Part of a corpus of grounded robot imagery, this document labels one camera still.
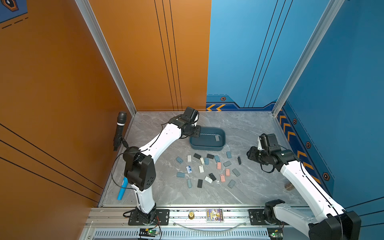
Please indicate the teal eraser lower left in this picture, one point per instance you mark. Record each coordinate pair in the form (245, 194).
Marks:
(180, 175)

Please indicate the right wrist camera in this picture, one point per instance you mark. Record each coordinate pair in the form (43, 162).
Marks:
(269, 141)

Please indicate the black eraser centre low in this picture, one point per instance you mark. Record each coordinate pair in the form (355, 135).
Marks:
(212, 177)

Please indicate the black microphone on stand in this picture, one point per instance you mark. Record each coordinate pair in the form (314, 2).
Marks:
(118, 138)

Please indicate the colourful card on rail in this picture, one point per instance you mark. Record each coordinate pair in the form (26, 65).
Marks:
(214, 215)

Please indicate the aluminium front rail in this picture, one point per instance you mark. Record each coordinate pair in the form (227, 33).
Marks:
(119, 217)

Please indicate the teal eraser bottom left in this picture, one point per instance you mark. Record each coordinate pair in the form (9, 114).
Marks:
(189, 182)

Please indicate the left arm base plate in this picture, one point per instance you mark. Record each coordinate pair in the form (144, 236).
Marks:
(159, 216)

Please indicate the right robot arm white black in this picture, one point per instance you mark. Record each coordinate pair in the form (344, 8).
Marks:
(330, 220)

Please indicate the grey green eraser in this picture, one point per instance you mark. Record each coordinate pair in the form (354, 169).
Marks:
(226, 164)

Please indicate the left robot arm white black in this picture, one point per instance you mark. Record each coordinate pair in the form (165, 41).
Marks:
(140, 168)

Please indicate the white eraser low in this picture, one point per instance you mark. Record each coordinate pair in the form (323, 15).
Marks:
(208, 179)

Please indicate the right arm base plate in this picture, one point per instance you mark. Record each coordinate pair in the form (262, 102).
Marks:
(255, 216)

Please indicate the white eraser 4B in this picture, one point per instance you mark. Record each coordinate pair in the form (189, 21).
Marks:
(201, 169)

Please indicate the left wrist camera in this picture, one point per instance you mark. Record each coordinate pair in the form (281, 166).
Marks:
(191, 115)

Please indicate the blue eraser beside dark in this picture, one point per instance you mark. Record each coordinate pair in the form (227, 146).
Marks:
(217, 159)

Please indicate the green circuit board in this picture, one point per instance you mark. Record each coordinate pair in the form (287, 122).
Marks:
(148, 234)
(275, 234)

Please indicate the pink eraser low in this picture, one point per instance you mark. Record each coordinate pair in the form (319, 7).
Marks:
(222, 178)

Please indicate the teal eraser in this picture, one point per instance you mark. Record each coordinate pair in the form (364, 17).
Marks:
(180, 175)
(189, 182)

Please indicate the white blue stained eraser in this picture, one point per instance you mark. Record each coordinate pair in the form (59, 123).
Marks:
(189, 169)

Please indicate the black eraser bottom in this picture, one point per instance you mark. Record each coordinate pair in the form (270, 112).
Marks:
(199, 183)

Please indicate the left green circuit board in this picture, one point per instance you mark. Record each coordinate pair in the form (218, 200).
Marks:
(148, 234)

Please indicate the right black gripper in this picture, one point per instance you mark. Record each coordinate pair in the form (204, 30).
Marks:
(251, 154)

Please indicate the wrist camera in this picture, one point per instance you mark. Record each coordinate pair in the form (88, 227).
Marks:
(269, 141)
(191, 115)

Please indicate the right green circuit board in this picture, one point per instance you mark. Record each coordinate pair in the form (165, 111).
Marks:
(275, 234)

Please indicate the teal plastic storage box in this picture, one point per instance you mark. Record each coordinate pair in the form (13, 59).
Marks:
(206, 141)

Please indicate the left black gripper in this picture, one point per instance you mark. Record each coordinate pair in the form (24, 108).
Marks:
(198, 131)

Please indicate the brass knob on rail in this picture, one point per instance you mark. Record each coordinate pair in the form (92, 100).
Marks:
(191, 215)

